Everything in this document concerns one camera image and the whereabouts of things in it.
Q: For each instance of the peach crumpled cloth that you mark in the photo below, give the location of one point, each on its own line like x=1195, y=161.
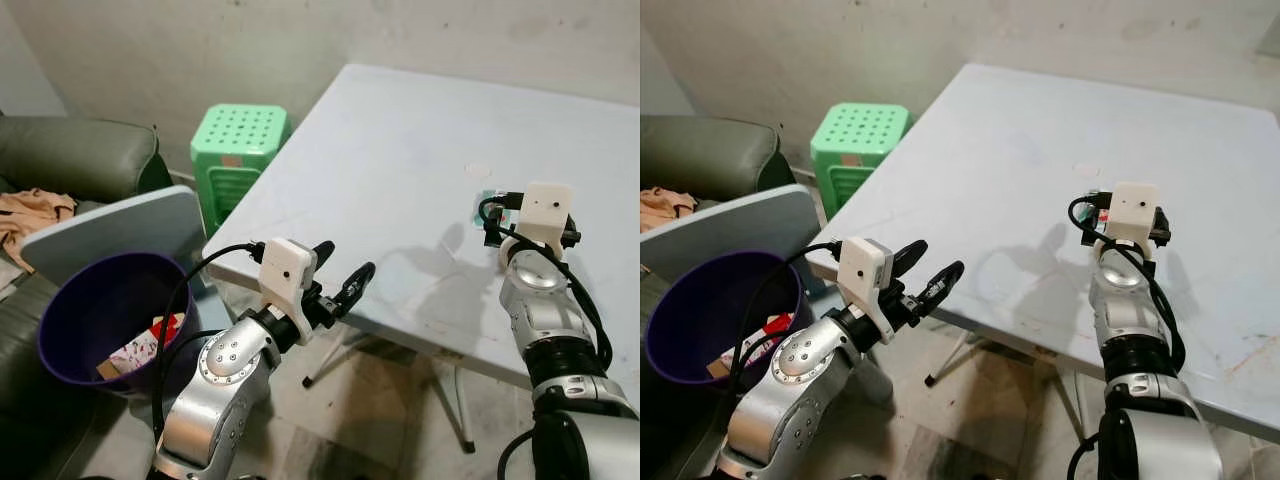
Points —
x=665, y=208
x=35, y=210

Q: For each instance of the brown cardboard scrap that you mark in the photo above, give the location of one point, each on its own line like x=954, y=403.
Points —
x=717, y=369
x=107, y=369

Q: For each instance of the grey-green leather sofa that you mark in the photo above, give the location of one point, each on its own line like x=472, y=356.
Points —
x=700, y=150
x=70, y=155

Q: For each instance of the purple plastic rubbish bin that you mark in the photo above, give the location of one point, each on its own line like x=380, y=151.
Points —
x=90, y=300
x=700, y=300

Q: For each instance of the red trash packet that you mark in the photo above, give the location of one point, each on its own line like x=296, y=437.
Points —
x=778, y=325
x=168, y=328

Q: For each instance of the teal white trash wrapper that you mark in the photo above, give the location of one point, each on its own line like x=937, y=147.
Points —
x=1092, y=195
x=481, y=215

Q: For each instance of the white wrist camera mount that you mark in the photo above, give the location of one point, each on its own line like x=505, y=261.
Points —
x=285, y=268
x=862, y=265
x=1132, y=210
x=545, y=210

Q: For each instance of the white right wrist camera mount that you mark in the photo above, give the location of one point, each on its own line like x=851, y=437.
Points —
x=1132, y=210
x=545, y=210

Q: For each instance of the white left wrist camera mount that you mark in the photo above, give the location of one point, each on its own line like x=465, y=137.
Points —
x=862, y=265
x=285, y=268

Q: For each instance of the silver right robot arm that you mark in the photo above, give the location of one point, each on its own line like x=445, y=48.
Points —
x=535, y=300
x=1120, y=300

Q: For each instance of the white folding table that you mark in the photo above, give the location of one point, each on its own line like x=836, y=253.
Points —
x=1000, y=150
x=400, y=150

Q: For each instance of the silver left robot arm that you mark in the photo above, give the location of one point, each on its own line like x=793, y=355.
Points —
x=225, y=370
x=800, y=365

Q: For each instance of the green plastic stool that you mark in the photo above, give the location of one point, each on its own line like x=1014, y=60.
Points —
x=240, y=135
x=860, y=130

